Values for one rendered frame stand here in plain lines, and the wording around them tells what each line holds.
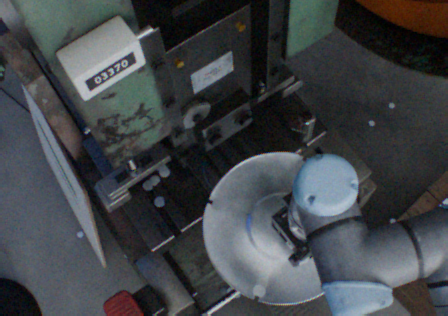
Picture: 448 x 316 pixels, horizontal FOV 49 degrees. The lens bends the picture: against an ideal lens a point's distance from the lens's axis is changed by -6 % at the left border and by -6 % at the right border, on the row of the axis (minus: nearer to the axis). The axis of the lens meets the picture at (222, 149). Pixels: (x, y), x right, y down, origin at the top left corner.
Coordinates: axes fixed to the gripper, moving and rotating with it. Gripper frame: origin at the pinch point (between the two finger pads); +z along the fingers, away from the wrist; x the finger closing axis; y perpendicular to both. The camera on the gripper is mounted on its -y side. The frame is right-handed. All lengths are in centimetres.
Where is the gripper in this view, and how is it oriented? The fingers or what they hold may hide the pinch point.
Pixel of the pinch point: (308, 257)
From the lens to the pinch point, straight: 93.2
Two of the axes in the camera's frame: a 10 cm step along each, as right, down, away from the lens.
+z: 0.5, 4.1, 9.1
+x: -8.2, 5.4, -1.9
